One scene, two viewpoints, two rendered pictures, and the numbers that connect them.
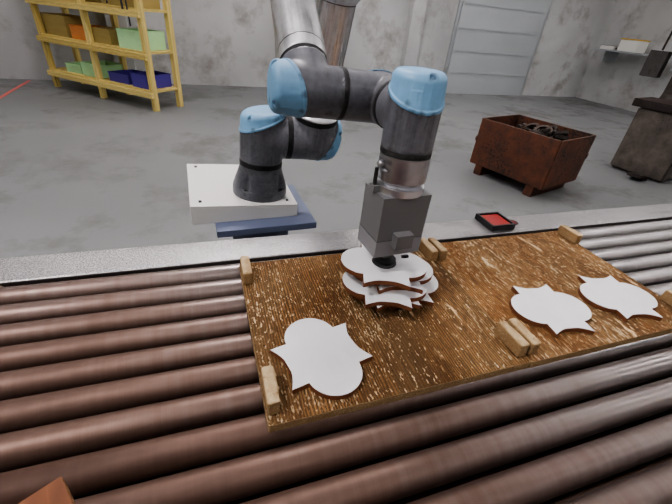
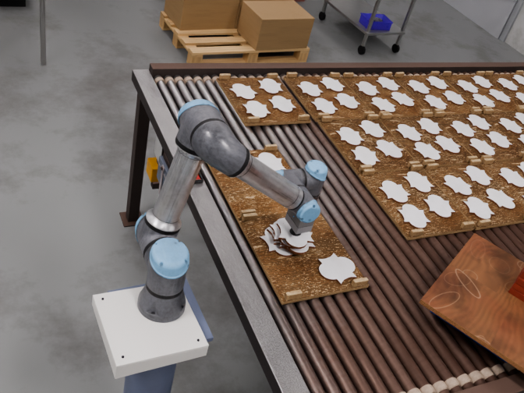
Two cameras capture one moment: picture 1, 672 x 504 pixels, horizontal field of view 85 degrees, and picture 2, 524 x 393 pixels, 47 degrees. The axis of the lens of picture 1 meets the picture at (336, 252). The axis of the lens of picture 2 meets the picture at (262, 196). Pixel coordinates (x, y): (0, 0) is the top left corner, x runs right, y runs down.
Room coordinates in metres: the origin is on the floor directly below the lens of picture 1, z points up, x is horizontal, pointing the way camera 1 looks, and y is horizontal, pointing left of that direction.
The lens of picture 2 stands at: (1.01, 1.50, 2.43)
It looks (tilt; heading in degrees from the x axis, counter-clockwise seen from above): 38 degrees down; 258
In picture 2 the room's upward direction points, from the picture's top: 15 degrees clockwise
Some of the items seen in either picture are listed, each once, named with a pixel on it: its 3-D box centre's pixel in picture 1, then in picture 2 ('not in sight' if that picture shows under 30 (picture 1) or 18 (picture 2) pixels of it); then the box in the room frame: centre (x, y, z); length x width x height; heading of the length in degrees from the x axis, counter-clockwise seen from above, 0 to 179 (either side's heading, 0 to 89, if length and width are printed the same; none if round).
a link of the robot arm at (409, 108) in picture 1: (412, 112); (313, 178); (0.54, -0.08, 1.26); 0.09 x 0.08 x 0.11; 20
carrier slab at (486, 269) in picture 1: (546, 282); (259, 182); (0.64, -0.45, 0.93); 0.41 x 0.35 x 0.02; 111
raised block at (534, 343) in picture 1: (521, 335); not in sight; (0.45, -0.32, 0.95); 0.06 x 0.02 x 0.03; 21
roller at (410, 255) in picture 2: not in sight; (361, 192); (0.18, -0.53, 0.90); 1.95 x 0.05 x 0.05; 111
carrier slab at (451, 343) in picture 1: (367, 310); (301, 252); (0.49, -0.07, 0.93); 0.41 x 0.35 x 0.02; 111
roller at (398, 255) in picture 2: not in sight; (352, 192); (0.22, -0.51, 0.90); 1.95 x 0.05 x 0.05; 111
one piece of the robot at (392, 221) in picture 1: (395, 217); (305, 213); (0.52, -0.09, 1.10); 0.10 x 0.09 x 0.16; 25
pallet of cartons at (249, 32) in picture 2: not in sight; (237, 22); (0.60, -3.65, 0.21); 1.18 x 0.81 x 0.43; 28
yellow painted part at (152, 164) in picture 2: not in sight; (158, 156); (1.06, -0.78, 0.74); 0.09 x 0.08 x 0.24; 111
